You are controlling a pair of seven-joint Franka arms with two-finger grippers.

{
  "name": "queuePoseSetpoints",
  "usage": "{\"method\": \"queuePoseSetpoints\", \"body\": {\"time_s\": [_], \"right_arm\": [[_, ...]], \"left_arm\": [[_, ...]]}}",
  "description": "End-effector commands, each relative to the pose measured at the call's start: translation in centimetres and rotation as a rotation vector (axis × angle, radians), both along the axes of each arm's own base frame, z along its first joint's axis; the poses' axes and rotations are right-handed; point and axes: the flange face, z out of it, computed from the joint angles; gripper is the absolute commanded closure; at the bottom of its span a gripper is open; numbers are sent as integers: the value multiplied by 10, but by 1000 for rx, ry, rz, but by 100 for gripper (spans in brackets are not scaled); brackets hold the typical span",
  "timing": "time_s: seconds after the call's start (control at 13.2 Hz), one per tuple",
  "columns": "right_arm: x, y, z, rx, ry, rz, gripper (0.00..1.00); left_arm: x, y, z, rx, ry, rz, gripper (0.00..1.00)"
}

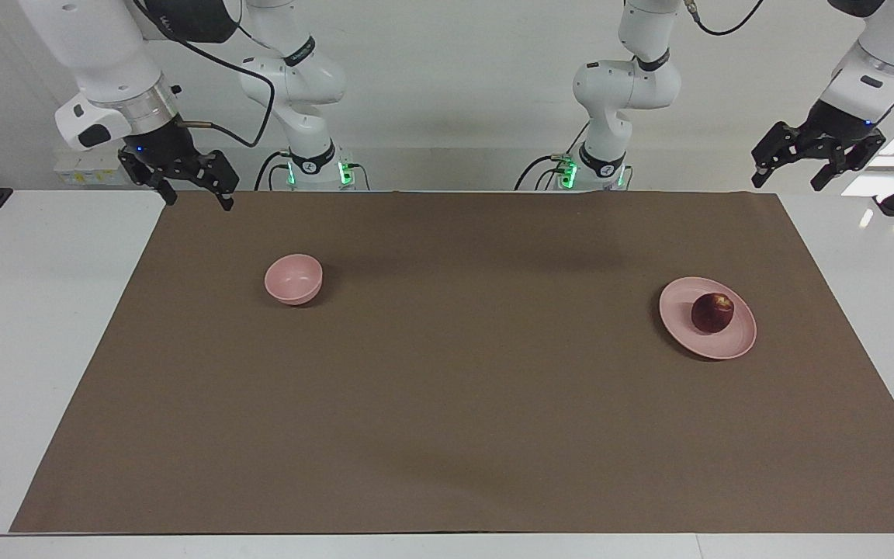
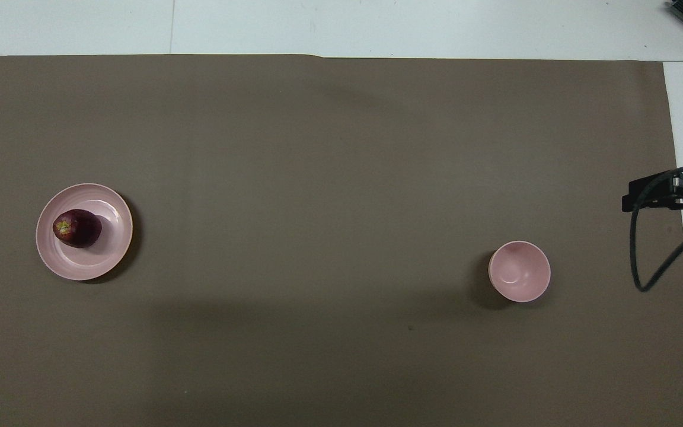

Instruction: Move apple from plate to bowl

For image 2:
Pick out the dark red apple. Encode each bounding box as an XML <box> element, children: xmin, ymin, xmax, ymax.
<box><xmin>52</xmin><ymin>209</ymin><xmax>103</xmax><ymax>249</ymax></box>

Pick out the pink plate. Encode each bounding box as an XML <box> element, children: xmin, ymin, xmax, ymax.
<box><xmin>36</xmin><ymin>183</ymin><xmax>134</xmax><ymax>282</ymax></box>

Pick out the pink bowl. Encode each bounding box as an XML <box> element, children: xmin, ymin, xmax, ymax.
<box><xmin>488</xmin><ymin>240</ymin><xmax>552</xmax><ymax>304</ymax></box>

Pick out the brown table mat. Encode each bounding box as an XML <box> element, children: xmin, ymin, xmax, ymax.
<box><xmin>0</xmin><ymin>55</ymin><xmax>683</xmax><ymax>427</ymax></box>

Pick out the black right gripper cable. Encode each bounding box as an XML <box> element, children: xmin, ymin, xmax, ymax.
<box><xmin>630</xmin><ymin>161</ymin><xmax>683</xmax><ymax>292</ymax></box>

